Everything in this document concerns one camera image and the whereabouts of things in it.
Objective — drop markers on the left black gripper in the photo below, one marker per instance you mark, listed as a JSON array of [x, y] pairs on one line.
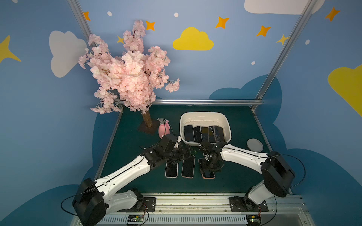
[[182, 151]]

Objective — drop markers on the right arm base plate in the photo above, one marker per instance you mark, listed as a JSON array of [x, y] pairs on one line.
[[238, 204]]

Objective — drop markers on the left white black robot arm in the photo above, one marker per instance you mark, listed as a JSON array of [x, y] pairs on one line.
[[94, 199]]

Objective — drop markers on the white plastic storage box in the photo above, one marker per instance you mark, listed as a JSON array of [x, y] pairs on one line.
[[204, 119]]

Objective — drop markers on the grey round disc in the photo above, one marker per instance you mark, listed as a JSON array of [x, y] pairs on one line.
[[255, 145]]

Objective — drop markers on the aluminium rail base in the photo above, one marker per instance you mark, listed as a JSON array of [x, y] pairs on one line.
[[213, 209]]

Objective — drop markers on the pink case phone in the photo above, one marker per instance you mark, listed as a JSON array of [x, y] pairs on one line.
[[188, 167], [205, 173]]

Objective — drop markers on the right green circuit board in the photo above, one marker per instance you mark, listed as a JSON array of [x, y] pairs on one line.
[[253, 220]]

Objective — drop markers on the left green circuit board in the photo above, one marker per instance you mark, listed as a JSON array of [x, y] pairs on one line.
[[137, 219]]

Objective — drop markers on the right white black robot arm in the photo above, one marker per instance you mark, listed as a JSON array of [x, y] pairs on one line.
[[277, 174]]

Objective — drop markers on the white case phone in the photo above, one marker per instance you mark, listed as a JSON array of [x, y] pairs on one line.
[[171, 170]]

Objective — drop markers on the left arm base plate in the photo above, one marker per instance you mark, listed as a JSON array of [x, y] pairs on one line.
[[145, 204]]

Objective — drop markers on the pink spray bottle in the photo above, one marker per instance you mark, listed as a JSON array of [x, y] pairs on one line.
[[164, 127]]

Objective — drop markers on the pink cherry blossom tree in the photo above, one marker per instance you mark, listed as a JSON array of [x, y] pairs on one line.
[[130, 78]]

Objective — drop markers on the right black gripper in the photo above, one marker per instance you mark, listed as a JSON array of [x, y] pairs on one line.
[[210, 163]]

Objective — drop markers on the green circuit board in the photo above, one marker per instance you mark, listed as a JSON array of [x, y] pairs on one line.
[[253, 220], [137, 219]]

